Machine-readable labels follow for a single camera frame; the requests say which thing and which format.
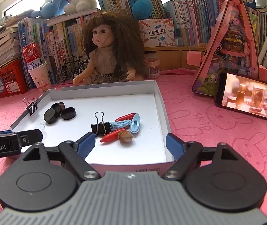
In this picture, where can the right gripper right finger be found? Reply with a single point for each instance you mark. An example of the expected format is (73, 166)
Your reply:
(185, 155)

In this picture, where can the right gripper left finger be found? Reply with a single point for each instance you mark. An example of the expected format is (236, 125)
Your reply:
(74, 154)

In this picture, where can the clear plastic dome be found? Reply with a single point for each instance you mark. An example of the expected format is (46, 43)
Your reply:
(42, 128)

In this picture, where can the black round tin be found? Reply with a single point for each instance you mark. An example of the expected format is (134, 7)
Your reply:
(51, 115)

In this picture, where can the large black binder clip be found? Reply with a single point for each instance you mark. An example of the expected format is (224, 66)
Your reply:
(101, 127)

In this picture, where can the black round lid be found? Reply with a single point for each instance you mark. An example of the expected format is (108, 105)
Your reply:
(68, 113)
(58, 108)

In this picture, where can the blue hair clip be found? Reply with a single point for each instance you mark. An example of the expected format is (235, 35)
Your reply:
(115, 125)
(135, 124)

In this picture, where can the brown hazelnut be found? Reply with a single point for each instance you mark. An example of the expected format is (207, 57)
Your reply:
(125, 136)

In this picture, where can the binder clip on tray edge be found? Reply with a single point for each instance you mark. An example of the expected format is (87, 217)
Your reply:
(31, 107)

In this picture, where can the red plastic basket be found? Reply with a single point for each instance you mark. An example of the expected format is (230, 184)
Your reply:
(12, 79)

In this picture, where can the white cardboard tray box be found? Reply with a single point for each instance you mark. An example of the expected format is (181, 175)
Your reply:
(146, 152)

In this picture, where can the white paper cup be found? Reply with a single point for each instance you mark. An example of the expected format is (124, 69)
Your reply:
(41, 78)

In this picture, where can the red Budweiser can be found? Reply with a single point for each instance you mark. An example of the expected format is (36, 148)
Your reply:
(32, 55)

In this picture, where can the stack of books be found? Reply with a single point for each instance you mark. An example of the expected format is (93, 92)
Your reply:
(9, 36)

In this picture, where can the black smartphone playing video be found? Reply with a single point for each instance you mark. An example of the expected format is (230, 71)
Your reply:
(242, 94)

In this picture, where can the miniature black bicycle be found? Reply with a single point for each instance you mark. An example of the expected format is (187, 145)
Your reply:
(71, 67)

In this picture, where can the small pink jar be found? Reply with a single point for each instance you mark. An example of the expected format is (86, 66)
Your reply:
(152, 63)

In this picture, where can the brown haired doll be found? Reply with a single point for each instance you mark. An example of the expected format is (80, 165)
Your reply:
(115, 50)

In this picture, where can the pink triangular dollhouse box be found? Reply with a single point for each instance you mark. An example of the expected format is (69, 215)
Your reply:
(231, 48)

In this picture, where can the label sticker box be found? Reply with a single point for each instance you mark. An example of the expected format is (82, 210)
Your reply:
(157, 32)

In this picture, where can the small blue plush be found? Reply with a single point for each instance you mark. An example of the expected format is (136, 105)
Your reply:
(50, 9)

